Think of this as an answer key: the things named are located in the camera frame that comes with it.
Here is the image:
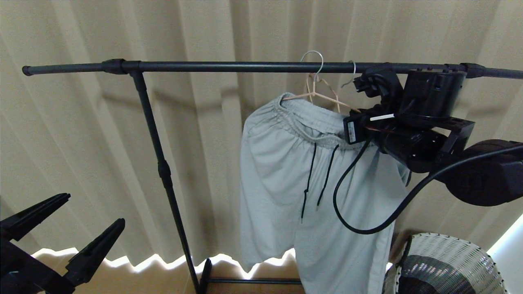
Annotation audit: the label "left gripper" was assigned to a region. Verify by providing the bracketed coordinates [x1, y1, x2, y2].
[0, 193, 126, 294]

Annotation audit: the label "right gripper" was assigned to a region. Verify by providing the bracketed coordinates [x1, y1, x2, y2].
[343, 104, 450, 172]

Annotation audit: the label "pink clothes hanger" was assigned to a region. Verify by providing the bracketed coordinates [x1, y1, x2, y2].
[282, 50, 362, 113]
[306, 61, 357, 113]

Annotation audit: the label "pale grey shorts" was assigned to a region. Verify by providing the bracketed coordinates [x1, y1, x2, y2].
[239, 93, 411, 294]

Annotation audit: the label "white laundry basket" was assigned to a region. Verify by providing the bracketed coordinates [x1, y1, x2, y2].
[382, 233, 509, 294]

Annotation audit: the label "black clothes rack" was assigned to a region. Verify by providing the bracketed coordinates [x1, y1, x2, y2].
[22, 58, 523, 294]

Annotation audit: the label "beige curtain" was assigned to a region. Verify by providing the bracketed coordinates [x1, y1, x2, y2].
[0, 0, 523, 272]

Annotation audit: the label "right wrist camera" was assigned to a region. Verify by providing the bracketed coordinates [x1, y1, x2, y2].
[353, 67, 403, 109]

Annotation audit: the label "black cable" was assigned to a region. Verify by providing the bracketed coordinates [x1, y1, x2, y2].
[333, 139, 523, 235]

